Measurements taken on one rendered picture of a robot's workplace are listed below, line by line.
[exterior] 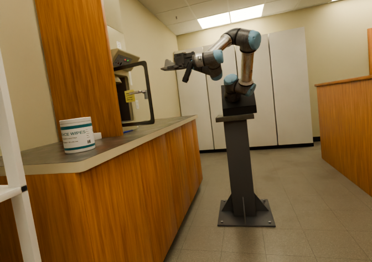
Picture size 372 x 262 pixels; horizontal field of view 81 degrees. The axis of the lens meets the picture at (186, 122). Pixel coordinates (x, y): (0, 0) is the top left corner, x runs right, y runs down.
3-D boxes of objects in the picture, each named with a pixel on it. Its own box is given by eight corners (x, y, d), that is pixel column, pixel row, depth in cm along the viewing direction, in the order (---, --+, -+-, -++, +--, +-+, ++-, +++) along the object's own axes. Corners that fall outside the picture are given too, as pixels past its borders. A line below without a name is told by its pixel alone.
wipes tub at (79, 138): (57, 154, 96) (51, 121, 95) (79, 148, 108) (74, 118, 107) (82, 153, 92) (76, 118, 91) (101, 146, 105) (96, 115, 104)
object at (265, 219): (267, 200, 224) (259, 113, 216) (275, 227, 177) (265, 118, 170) (221, 200, 235) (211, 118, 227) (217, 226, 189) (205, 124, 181)
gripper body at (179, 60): (176, 56, 130) (196, 52, 127) (178, 71, 130) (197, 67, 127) (172, 54, 122) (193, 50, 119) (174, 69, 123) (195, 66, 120)
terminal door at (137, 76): (118, 127, 150) (109, 68, 146) (155, 124, 137) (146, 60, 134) (117, 127, 149) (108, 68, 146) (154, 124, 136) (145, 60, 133)
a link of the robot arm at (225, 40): (228, 22, 154) (186, 58, 132) (243, 24, 148) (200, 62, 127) (229, 37, 162) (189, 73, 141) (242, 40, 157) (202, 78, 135)
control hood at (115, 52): (104, 66, 145) (102, 51, 145) (129, 71, 177) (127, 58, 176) (120, 63, 142) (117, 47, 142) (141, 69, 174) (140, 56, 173)
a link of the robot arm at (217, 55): (224, 67, 121) (222, 55, 114) (205, 70, 124) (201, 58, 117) (223, 57, 125) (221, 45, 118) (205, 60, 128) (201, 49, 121)
